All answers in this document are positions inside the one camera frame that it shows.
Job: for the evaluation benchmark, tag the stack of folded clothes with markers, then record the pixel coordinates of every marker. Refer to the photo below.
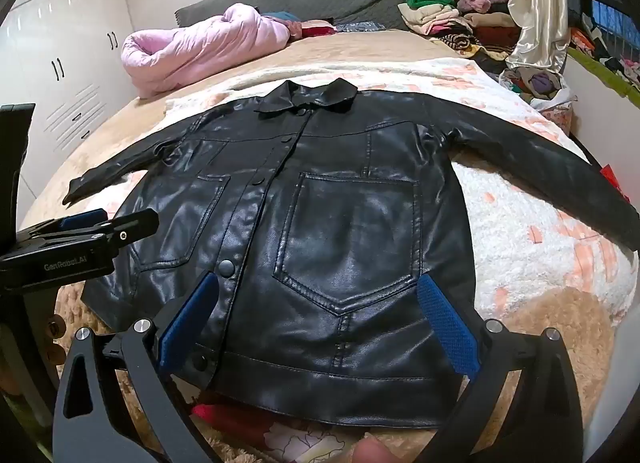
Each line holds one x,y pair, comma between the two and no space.
435,13

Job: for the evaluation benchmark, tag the person's right hand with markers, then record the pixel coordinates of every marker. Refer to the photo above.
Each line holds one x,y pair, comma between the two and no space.
372,453

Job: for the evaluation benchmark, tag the white orange printed blanket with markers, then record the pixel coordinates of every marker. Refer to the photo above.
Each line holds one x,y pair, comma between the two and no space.
525,223

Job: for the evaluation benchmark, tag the heap of colourful clothes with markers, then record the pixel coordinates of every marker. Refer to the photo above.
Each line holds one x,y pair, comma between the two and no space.
625,68

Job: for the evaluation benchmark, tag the teal cloth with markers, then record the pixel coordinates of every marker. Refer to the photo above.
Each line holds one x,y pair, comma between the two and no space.
280,17

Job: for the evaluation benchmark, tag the pink quilt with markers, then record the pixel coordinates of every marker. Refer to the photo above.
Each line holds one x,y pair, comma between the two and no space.
200,43

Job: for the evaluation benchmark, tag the white wardrobe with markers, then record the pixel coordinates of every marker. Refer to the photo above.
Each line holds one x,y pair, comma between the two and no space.
75,68

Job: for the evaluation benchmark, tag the blue patterned cloth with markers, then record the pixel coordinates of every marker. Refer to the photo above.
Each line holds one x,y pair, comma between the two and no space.
360,26

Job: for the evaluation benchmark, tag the black leather jacket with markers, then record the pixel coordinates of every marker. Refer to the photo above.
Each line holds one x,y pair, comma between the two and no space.
340,223

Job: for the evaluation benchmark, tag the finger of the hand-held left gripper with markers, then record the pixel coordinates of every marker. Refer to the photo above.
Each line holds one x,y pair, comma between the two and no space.
135,225
82,220

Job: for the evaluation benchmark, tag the cream satin curtain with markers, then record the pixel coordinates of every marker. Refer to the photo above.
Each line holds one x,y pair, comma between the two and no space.
535,8

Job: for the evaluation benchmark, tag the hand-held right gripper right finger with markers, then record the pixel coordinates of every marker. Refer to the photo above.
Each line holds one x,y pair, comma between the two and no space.
447,328

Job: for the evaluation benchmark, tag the red packet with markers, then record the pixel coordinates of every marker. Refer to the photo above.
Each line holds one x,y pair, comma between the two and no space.
612,178

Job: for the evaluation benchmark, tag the person's left hand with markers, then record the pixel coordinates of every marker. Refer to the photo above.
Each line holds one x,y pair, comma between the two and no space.
54,328

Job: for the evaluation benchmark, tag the red floral cloth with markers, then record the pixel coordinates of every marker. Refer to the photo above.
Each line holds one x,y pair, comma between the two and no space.
230,423

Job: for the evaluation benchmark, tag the green ledge cover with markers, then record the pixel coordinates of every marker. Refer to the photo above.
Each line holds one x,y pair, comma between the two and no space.
600,70

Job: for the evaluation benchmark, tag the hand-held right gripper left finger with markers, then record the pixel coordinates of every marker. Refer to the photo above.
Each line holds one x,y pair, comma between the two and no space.
190,318

